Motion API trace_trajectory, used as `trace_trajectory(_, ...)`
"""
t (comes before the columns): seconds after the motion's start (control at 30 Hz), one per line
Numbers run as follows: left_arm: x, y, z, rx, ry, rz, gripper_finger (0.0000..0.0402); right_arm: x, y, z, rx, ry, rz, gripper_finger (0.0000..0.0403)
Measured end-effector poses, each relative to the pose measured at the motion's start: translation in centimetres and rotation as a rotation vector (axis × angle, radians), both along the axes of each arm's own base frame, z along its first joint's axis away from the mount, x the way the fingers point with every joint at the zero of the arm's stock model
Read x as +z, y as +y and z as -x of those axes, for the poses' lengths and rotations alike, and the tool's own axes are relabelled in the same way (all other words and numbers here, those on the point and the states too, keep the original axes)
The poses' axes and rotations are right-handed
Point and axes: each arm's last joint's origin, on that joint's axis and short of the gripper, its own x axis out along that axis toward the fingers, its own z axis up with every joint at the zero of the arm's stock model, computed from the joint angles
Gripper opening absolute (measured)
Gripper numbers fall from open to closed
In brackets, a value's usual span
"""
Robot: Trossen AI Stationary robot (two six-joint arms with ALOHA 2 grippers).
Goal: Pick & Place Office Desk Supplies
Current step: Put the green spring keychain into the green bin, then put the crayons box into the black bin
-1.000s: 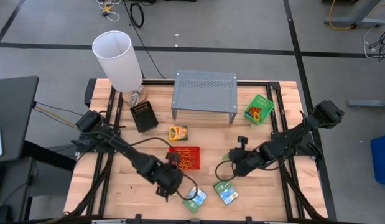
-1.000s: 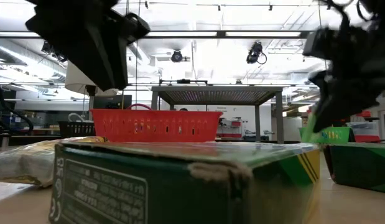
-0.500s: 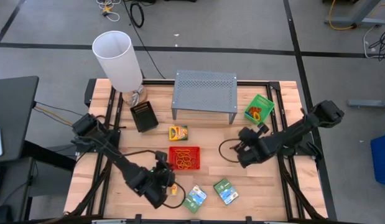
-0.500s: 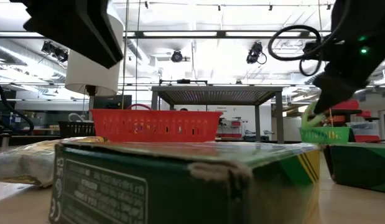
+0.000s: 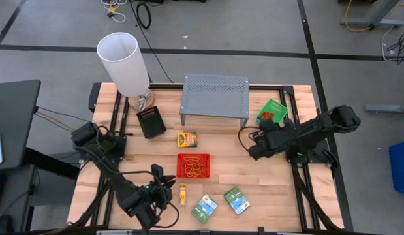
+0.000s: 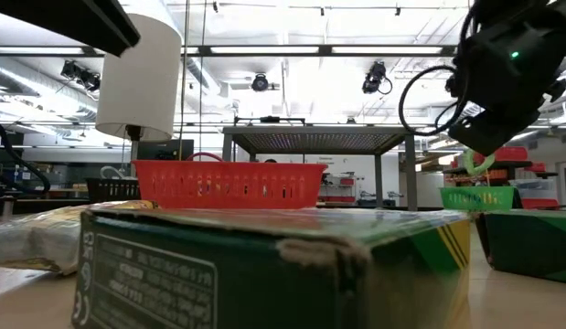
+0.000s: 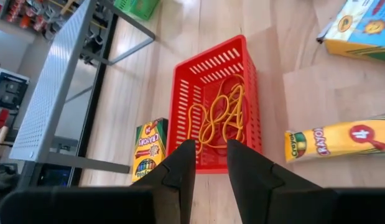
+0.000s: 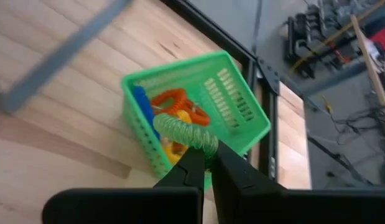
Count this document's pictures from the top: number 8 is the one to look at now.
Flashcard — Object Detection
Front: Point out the yellow coil keychain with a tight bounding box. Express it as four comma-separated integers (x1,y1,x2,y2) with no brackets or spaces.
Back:
162,108,193,166

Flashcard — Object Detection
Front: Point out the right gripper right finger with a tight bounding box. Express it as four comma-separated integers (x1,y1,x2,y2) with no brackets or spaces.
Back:
210,139,385,224

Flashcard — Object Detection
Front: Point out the wooden stick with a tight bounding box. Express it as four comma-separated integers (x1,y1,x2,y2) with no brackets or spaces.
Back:
350,14,385,108

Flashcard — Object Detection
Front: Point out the green coil keychain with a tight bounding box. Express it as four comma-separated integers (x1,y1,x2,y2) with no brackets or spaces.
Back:
152,112,220,171

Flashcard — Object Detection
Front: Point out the blue coil keychain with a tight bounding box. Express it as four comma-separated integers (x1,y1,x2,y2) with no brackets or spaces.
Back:
131,85,162,141

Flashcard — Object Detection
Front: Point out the black floor equipment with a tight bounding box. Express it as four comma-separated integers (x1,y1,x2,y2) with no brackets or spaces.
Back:
284,2,346,79

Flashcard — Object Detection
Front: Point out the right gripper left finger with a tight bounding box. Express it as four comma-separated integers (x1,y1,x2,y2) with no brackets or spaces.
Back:
42,146,206,224

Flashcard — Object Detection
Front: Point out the grey metal shelf riser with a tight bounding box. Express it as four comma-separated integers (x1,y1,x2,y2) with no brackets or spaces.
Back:
0,0,132,114

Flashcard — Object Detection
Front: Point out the green plastic basket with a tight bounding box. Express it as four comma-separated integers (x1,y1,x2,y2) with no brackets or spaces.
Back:
120,50,272,191

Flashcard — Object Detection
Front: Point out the orange coil keychain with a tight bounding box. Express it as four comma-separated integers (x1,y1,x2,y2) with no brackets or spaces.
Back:
151,88,211,127

